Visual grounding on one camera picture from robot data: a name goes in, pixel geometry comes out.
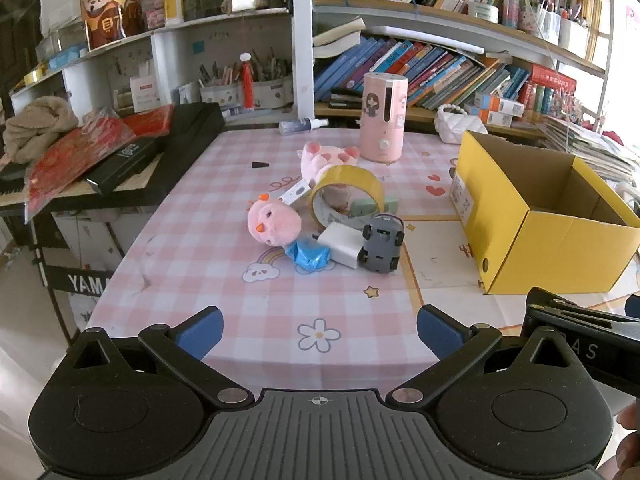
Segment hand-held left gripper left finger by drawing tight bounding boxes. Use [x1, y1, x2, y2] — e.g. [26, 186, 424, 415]
[65, 306, 254, 409]

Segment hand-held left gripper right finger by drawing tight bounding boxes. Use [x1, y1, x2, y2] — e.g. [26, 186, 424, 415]
[386, 304, 582, 409]

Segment yellow cardboard box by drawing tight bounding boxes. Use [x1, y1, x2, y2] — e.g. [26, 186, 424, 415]
[449, 130, 640, 295]

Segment grey toy car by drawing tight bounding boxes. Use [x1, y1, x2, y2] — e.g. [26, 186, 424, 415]
[361, 213, 405, 275]

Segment blue wrapper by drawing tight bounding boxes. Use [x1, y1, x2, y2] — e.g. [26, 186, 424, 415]
[285, 240, 332, 273]

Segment white charger plug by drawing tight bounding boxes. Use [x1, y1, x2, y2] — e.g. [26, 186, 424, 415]
[316, 222, 368, 269]

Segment pink chick plush toy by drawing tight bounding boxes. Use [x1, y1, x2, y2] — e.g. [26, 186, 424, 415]
[247, 192, 302, 247]

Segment person's right hand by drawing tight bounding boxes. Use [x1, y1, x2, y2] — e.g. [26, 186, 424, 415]
[616, 400, 640, 480]

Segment black keyboard stand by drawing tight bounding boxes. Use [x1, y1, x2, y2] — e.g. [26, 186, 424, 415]
[30, 210, 126, 341]

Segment pale green small block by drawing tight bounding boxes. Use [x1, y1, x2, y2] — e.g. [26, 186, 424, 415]
[350, 199, 386, 218]

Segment stack of magazines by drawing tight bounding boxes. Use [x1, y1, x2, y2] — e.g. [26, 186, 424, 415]
[542, 112, 640, 183]

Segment small white carton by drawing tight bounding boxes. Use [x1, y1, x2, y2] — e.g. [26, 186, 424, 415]
[277, 181, 311, 207]

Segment yellow tape roll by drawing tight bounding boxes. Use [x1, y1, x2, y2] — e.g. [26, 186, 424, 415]
[306, 164, 386, 228]

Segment long black box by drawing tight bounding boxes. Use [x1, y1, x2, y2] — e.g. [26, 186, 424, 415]
[86, 136, 161, 196]

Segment white quilted pouch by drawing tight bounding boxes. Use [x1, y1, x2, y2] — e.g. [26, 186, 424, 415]
[434, 105, 488, 145]

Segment black electronic keyboard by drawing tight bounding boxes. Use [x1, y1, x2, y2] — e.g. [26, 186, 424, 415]
[0, 102, 226, 211]

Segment orange white medicine boxes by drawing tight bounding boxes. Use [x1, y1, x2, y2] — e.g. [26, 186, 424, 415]
[474, 91, 526, 127]

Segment pink pig plush toy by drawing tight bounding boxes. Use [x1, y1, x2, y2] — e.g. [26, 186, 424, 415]
[298, 141, 362, 188]

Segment pink cylindrical humidifier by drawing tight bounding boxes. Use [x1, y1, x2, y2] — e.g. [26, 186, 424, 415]
[359, 72, 408, 163]

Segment small red packet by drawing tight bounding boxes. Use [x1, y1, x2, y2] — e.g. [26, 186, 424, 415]
[122, 105, 174, 137]

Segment large red plastic packet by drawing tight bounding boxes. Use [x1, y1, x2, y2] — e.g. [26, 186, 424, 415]
[24, 107, 138, 223]

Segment small spray bottle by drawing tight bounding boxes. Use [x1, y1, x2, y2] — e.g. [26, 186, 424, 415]
[279, 118, 329, 136]

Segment red thick book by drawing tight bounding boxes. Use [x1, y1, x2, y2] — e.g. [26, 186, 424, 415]
[530, 63, 577, 92]

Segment white pen holder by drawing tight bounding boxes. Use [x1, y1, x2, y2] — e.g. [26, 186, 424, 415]
[200, 82, 241, 109]
[252, 76, 294, 108]

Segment white card red label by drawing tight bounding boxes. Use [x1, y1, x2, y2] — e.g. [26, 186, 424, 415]
[129, 74, 161, 113]

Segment red tassel ornament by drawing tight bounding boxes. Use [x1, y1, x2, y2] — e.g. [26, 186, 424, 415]
[239, 52, 256, 110]

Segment row of leaning books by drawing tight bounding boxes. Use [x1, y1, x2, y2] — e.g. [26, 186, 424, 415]
[314, 35, 531, 111]

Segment beige towel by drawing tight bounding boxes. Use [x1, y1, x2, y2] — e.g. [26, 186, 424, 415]
[2, 95, 80, 163]

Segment white pencil cup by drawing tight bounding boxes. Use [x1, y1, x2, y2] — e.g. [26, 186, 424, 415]
[558, 16, 587, 58]
[537, 7, 561, 43]

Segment white bookshelf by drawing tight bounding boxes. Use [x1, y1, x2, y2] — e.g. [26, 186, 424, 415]
[10, 0, 616, 131]

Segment white round tin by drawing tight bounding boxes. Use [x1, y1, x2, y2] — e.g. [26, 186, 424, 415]
[467, 1, 501, 23]

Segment blue flat box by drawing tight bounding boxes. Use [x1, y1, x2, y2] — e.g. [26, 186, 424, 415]
[48, 45, 88, 71]

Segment stacked thick beige books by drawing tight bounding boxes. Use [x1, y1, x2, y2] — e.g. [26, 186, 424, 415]
[313, 16, 368, 59]

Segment pink snack packet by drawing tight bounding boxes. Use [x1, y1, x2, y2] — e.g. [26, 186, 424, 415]
[142, 0, 166, 31]

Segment white bottle yellow label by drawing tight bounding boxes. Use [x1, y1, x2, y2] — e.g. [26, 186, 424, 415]
[161, 0, 184, 27]

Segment fortune god printed can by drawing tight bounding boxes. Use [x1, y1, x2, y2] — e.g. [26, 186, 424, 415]
[79, 0, 142, 52]

